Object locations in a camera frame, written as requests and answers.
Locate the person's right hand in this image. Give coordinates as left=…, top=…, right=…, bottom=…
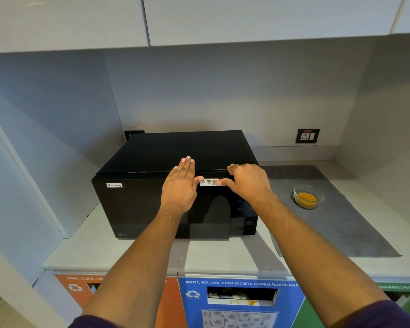
left=217, top=163, right=274, bottom=204

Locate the person's left hand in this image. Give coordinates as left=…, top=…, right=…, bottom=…
left=160, top=156, right=204, bottom=216

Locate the black microwave oven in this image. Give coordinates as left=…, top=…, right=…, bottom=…
left=91, top=130, right=259, bottom=240

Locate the person's right forearm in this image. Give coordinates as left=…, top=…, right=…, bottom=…
left=249, top=190, right=392, bottom=327

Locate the person's left forearm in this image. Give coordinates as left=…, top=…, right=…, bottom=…
left=81, top=204, right=196, bottom=328

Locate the yellow food in bowl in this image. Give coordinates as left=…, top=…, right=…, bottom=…
left=296, top=191, right=318, bottom=206

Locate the small glass bowl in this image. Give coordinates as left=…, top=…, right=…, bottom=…
left=293, top=184, right=325, bottom=210

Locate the white waste inside bin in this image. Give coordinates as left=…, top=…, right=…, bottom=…
left=208, top=292, right=274, bottom=307

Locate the grey counter mat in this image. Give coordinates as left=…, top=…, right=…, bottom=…
left=260, top=165, right=402, bottom=259

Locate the orange waste bin panel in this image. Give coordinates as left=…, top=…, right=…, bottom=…
left=54, top=273, right=188, bottom=328

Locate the blue waste bin panel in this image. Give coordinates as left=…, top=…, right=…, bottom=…
left=177, top=277, right=307, bottom=328

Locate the green waste bin panel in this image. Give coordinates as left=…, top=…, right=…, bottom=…
left=299, top=282, right=410, bottom=328

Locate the person's left purple sleeve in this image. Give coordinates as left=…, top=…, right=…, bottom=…
left=68, top=314, right=123, bottom=328

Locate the person's purple sleeve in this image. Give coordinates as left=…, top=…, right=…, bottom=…
left=68, top=314, right=123, bottom=328
left=342, top=300, right=410, bottom=328

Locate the person's right purple sleeve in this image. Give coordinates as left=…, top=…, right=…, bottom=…
left=342, top=300, right=410, bottom=328

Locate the black wall socket with switch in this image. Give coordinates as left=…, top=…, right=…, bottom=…
left=295, top=129, right=320, bottom=144

